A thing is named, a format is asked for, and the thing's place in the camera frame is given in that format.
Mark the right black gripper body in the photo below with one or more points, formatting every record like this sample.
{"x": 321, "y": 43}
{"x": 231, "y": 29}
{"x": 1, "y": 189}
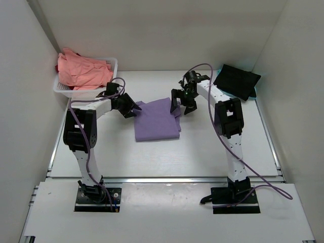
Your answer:
{"x": 188, "y": 95}

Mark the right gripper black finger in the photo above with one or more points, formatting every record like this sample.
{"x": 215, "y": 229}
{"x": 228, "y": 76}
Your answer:
{"x": 190, "y": 106}
{"x": 175, "y": 94}

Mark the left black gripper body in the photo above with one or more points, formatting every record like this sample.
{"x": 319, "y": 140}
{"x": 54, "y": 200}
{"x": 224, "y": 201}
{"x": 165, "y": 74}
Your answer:
{"x": 120, "y": 103}

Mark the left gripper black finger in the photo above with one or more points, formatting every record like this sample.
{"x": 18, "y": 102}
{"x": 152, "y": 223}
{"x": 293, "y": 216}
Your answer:
{"x": 127, "y": 111}
{"x": 129, "y": 103}

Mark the purple t shirt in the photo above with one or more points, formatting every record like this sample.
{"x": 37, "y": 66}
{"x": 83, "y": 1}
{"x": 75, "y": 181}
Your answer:
{"x": 155, "y": 122}

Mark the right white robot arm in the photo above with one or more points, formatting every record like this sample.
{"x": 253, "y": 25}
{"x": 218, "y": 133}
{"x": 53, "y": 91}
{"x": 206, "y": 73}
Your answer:
{"x": 228, "y": 121}

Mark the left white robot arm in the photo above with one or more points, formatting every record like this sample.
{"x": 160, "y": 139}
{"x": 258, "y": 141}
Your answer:
{"x": 80, "y": 130}

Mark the folded black t shirt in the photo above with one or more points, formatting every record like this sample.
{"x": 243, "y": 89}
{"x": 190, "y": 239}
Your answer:
{"x": 238, "y": 82}

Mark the salmon pink t shirt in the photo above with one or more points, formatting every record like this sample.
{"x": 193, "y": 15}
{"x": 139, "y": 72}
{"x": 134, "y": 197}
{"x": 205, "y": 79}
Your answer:
{"x": 82, "y": 73}

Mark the white plastic basket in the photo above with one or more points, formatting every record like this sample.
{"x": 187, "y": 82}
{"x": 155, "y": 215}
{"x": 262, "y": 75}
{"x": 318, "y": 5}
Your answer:
{"x": 84, "y": 94}

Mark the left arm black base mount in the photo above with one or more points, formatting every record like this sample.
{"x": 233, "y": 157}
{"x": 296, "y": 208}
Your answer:
{"x": 95, "y": 199}

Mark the aluminium rail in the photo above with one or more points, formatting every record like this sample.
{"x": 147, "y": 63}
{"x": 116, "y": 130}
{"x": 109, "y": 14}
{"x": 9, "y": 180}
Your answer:
{"x": 167, "y": 180}

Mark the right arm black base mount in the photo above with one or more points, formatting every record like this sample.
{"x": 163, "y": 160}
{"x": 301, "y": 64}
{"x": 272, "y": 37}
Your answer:
{"x": 237, "y": 197}

